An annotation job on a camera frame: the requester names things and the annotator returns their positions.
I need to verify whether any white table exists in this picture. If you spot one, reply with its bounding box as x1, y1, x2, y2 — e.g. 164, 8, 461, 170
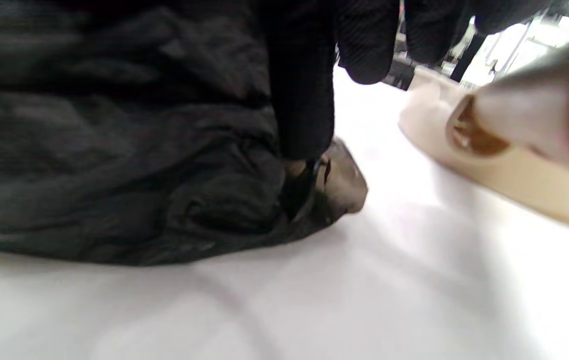
0, 65, 569, 360

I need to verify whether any person's right hand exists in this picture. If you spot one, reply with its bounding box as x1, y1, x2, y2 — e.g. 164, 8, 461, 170
259, 0, 565, 161

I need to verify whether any beige plastic dustpan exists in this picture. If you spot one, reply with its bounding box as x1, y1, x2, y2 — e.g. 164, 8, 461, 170
398, 30, 569, 232

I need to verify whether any black garbage bag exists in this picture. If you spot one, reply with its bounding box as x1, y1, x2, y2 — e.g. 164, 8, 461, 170
0, 0, 369, 266

